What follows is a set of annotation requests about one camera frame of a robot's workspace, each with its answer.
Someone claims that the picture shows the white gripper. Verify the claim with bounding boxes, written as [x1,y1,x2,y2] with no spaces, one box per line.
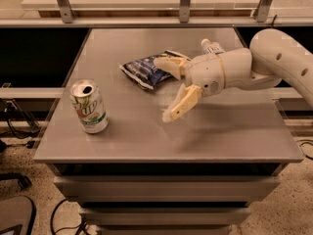
[154,54,226,122]

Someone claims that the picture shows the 7up soda can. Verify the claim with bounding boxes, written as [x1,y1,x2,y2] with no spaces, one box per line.
[69,79,109,134]

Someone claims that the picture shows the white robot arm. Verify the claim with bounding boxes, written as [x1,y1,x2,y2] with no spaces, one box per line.
[154,28,313,122]

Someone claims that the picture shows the blue chip bag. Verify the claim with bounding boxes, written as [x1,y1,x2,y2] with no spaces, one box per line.
[119,50,190,90]

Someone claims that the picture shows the clear plastic water bottle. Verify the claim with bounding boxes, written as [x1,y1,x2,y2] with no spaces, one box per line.
[201,38,224,54]

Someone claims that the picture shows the grey drawer cabinet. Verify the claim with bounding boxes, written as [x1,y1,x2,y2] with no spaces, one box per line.
[34,28,302,235]

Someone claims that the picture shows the black chair base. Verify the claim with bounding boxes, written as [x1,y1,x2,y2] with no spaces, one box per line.
[0,172,37,235]

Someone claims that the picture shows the middle metal bracket post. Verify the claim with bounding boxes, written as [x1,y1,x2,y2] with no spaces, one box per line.
[179,0,191,23]

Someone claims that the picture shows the metal bracket post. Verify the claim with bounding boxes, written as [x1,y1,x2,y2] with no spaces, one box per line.
[179,0,191,23]
[57,0,74,24]
[253,0,273,23]

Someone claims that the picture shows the right metal bracket post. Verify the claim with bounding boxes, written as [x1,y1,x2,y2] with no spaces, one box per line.
[253,0,273,23]

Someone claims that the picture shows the left metal bracket post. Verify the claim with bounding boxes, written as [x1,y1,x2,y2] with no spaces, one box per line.
[57,0,74,24]

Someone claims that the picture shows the black cable right floor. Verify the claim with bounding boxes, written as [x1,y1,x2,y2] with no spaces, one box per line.
[295,138,313,161]

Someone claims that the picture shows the black cable bundle left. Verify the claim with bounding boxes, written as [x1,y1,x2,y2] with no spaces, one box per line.
[0,98,42,149]

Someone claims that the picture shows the black floor cable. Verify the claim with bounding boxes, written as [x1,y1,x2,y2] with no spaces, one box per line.
[49,198,91,235]

